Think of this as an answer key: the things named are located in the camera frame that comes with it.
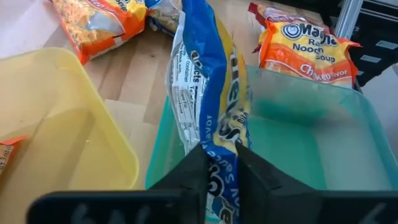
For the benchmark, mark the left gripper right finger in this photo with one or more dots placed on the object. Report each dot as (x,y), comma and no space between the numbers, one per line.
(261,177)

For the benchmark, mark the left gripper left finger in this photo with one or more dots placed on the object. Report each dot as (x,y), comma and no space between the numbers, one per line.
(192,174)

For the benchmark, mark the green plastic container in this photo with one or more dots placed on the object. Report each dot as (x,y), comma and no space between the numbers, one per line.
(311,140)

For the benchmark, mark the yellow plastic container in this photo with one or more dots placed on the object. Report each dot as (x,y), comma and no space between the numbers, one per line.
(62,109)

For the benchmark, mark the orange Maruchan ramen packet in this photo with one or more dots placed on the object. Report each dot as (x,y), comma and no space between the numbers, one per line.
(311,53)
(7,152)
(93,25)

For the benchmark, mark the silver aluminium extrusion post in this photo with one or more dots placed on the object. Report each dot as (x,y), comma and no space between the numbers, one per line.
(348,18)

